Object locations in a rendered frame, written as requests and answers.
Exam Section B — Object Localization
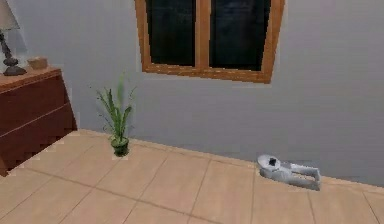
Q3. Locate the brown wooden chest of drawers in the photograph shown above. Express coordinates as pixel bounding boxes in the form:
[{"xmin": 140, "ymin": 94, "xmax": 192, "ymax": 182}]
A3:
[{"xmin": 0, "ymin": 66, "xmax": 78, "ymax": 178}]

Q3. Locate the small tan bowl vessel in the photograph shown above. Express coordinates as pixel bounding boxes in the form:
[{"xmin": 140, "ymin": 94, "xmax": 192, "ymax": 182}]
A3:
[{"xmin": 27, "ymin": 56, "xmax": 49, "ymax": 71}]

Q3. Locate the green house plant in pot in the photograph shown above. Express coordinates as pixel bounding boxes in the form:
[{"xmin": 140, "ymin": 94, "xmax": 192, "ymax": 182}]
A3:
[{"xmin": 89, "ymin": 72, "xmax": 138, "ymax": 158}]

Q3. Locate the wooden framed window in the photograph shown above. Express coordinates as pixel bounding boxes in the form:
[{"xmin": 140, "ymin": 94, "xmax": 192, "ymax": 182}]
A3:
[{"xmin": 134, "ymin": 0, "xmax": 286, "ymax": 85}]

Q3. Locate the white fallen desk lamp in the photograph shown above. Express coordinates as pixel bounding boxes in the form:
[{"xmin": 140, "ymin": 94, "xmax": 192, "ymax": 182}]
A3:
[{"xmin": 256, "ymin": 153, "xmax": 322, "ymax": 192}]

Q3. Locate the table lamp with dark base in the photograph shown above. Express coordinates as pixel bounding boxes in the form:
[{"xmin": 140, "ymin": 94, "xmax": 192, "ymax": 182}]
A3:
[{"xmin": 0, "ymin": 0, "xmax": 28, "ymax": 77}]

